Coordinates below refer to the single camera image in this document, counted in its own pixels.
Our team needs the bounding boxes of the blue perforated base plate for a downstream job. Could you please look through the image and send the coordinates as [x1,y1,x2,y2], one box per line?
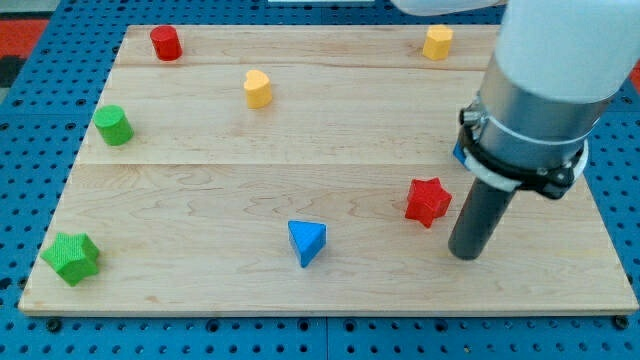
[1,0,639,359]

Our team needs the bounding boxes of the red cylinder block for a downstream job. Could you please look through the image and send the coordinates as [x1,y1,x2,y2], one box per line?
[150,25,182,61]

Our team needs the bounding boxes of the yellow heart block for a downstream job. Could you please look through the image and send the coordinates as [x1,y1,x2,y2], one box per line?
[243,69,272,109]

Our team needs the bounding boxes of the blue triangle block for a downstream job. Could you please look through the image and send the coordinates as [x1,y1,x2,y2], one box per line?
[287,220,327,268]

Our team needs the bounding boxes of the blue block behind arm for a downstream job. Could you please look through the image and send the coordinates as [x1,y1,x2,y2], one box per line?
[452,141,467,168]

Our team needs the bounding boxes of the yellow hexagon block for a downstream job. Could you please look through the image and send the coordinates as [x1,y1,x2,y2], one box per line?
[422,25,454,61]

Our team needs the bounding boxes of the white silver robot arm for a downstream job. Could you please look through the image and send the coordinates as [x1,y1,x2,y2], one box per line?
[455,0,639,199]

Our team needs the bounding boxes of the wooden board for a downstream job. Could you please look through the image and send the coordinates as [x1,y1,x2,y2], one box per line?
[19,25,638,317]

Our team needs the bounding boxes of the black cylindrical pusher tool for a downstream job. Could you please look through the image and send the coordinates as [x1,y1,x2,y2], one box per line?
[448,178,515,260]

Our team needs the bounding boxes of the green star block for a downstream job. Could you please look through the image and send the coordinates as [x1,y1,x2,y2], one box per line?
[40,232,100,287]

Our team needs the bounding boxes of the red star block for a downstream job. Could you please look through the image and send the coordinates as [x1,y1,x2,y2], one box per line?
[405,178,452,228]

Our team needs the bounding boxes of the green cylinder block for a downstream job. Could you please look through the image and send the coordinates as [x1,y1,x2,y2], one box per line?
[93,105,134,146]

